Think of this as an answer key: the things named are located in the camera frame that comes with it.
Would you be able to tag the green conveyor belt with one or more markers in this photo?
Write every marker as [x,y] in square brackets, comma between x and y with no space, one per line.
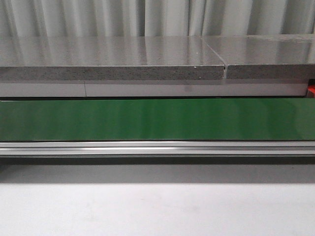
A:
[158,119]

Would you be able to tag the right grey stone slab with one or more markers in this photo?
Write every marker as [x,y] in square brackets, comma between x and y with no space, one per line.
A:
[282,56]

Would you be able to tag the white cabinet front panel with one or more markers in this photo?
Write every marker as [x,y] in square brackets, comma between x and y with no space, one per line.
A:
[137,88]

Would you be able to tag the grey stone countertop slab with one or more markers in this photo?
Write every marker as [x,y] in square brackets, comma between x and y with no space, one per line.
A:
[98,58]

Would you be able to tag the red box at right edge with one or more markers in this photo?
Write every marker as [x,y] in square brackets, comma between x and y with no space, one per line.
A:
[311,91]

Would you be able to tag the grey pleated curtain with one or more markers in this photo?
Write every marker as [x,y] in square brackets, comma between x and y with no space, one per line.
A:
[155,17]

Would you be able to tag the aluminium conveyor side rail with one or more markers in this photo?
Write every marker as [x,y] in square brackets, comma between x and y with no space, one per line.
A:
[160,148]

